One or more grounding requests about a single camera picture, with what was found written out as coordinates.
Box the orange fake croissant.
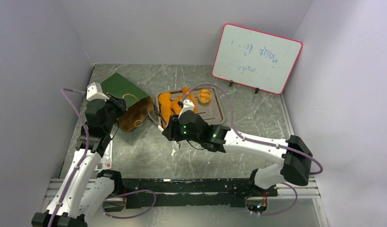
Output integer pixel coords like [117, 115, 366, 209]
[172, 96, 183, 115]

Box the silver metal tray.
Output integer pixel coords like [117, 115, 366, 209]
[156, 87, 225, 128]

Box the long orange fake baguette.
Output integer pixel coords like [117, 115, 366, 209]
[182, 87, 198, 114]

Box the round orange fake bun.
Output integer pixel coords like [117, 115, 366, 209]
[198, 88, 212, 104]

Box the orange fake bread loaf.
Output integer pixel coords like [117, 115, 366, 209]
[158, 92, 176, 129]

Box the green brown paper bag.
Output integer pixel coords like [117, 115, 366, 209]
[100, 73, 155, 132]

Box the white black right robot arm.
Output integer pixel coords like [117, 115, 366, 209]
[162, 111, 313, 196]

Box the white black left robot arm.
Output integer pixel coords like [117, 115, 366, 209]
[31, 93, 127, 227]

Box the white plastic packet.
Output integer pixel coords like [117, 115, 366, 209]
[95, 141, 113, 172]

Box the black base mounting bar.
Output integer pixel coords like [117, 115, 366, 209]
[104, 178, 278, 212]

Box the red framed whiteboard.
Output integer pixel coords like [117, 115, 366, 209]
[212, 23, 303, 94]

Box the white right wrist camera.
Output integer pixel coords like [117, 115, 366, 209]
[179, 99, 195, 117]

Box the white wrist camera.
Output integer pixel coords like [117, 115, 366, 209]
[179, 99, 195, 117]
[86, 82, 109, 102]

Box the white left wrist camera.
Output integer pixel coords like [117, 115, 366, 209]
[86, 82, 109, 102]

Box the aluminium frame rail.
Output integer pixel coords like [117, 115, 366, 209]
[44, 178, 321, 201]

